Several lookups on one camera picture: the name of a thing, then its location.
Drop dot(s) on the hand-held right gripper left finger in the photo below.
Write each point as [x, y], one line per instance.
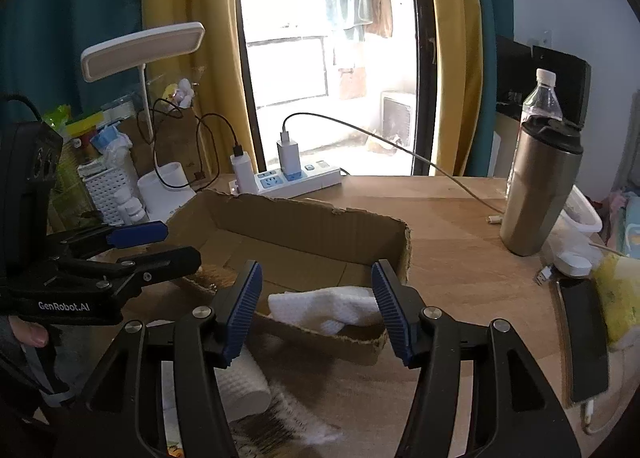
[244, 310]

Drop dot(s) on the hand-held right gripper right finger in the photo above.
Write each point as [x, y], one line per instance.
[392, 313]

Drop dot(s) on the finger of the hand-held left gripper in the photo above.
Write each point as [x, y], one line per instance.
[165, 263]
[135, 234]

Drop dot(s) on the white towel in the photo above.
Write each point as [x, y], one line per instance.
[325, 305]

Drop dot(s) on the cardboard box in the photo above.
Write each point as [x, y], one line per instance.
[300, 233]

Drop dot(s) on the person's left hand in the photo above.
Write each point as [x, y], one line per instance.
[32, 335]

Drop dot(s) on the white pill bottle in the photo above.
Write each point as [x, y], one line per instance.
[136, 213]
[123, 203]

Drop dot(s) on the green mesh basket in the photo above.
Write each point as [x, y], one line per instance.
[65, 193]

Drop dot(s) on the white perforated basket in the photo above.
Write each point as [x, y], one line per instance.
[107, 188]

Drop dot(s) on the rolled white cloth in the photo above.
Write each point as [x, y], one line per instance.
[245, 385]

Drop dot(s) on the green snack packet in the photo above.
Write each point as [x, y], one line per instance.
[60, 117]

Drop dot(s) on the blue tissue packet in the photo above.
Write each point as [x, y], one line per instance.
[112, 138]

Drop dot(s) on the brown white furry cloth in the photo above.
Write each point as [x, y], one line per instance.
[295, 425]

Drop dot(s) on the white power strip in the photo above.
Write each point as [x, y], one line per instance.
[310, 178]

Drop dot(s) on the small white doll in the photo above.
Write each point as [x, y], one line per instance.
[181, 91]

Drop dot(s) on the white charger with blue base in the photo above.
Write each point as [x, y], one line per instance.
[289, 153]

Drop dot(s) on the white desk lamp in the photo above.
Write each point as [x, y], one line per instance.
[145, 51]

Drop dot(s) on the stainless steel tumbler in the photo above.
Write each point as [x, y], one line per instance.
[535, 198]

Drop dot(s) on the white round charger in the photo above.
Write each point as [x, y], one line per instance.
[575, 264]

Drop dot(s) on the black smartphone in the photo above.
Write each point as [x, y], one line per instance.
[582, 338]

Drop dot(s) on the outdoor air conditioner unit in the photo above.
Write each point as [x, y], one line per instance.
[397, 118]

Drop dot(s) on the white plastic container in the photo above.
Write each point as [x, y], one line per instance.
[575, 233]

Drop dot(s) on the yellow cloth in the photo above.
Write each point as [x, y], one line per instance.
[620, 298]

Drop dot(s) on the clear water bottle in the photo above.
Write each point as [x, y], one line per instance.
[542, 98]

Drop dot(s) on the black monitor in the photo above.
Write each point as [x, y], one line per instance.
[550, 68]

